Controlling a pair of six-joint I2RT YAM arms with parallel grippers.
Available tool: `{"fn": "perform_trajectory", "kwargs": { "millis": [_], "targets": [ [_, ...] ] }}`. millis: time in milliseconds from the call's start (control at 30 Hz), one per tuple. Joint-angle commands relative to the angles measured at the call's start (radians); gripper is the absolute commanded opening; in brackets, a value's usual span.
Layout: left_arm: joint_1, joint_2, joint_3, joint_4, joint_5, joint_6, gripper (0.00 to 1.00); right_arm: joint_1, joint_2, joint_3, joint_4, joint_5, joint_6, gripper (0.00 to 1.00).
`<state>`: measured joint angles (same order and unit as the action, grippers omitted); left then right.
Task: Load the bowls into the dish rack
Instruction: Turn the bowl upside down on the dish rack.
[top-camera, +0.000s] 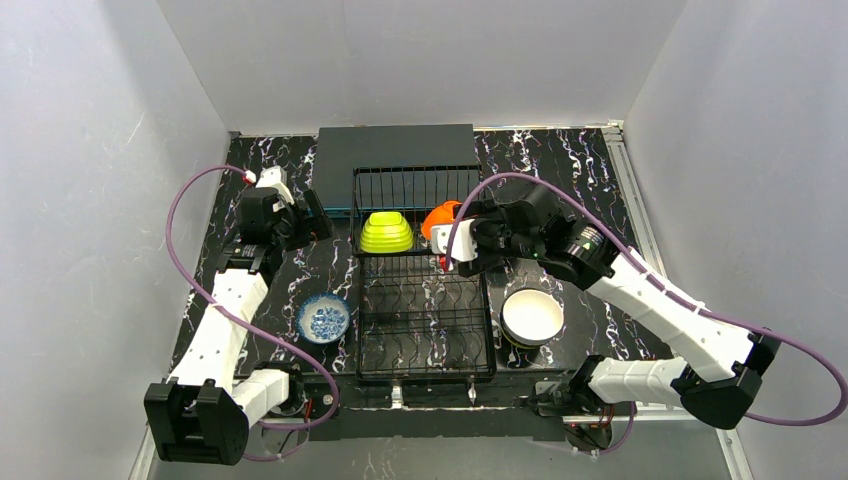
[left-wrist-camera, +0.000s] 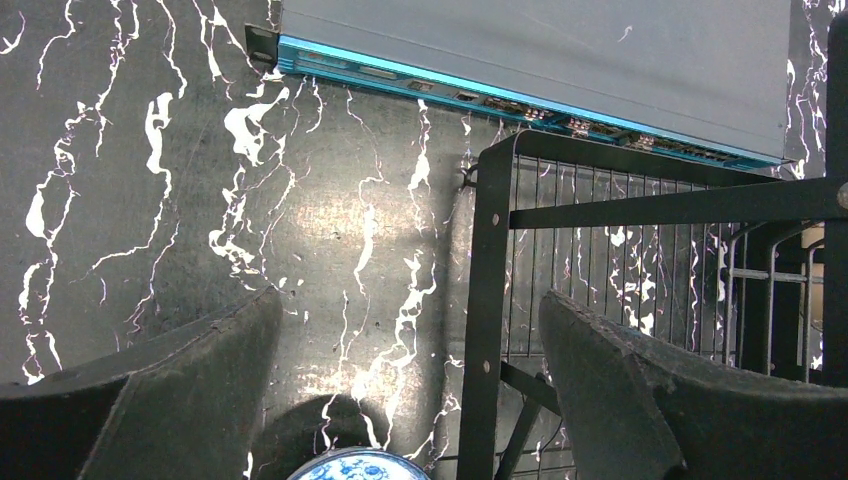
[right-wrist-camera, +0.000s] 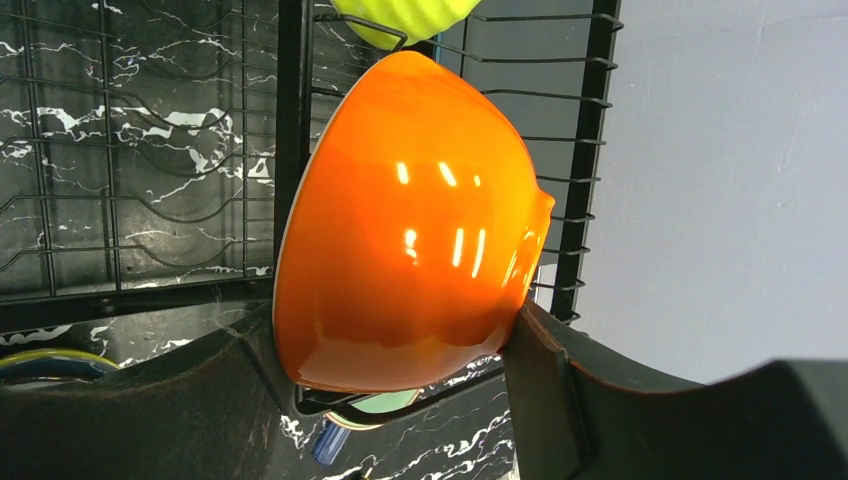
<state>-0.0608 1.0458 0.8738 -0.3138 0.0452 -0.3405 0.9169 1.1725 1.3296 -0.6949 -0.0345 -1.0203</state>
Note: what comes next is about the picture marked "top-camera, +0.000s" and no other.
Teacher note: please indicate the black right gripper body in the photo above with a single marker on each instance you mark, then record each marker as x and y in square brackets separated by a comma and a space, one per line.
[483, 241]

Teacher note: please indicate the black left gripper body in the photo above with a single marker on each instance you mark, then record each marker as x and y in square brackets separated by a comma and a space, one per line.
[313, 216]

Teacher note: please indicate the orange white bowl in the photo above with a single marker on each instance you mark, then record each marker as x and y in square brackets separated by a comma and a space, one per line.
[440, 215]

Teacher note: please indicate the green white bowl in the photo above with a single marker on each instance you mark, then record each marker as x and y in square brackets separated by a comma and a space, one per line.
[386, 232]

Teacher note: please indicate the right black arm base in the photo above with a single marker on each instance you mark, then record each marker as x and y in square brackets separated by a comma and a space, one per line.
[570, 404]

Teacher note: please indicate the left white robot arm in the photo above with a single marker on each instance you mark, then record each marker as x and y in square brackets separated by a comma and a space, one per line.
[200, 413]

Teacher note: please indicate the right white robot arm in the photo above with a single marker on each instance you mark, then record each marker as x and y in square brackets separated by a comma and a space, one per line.
[718, 369]

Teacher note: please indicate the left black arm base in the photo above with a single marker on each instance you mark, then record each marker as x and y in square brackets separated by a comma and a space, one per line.
[318, 397]

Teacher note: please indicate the dark grey flat box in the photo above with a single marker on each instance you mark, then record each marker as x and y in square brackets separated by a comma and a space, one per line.
[394, 166]

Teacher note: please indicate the dark striped white bowl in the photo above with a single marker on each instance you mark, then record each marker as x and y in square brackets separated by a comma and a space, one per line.
[531, 318]

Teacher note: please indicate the blue patterned bowl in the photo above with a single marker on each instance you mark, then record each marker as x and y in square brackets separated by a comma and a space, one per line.
[323, 319]

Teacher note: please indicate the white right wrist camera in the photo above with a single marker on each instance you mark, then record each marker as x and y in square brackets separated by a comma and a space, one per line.
[458, 249]

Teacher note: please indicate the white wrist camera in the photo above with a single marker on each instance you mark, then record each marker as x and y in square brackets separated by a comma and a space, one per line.
[458, 249]
[273, 177]

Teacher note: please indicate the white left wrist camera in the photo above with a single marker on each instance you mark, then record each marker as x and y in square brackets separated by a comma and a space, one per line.
[273, 177]

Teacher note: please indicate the black wire dish rack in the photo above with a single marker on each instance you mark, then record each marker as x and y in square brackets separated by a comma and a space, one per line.
[416, 323]

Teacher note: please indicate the aluminium table edge rail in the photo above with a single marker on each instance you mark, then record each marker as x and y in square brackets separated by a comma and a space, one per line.
[614, 140]

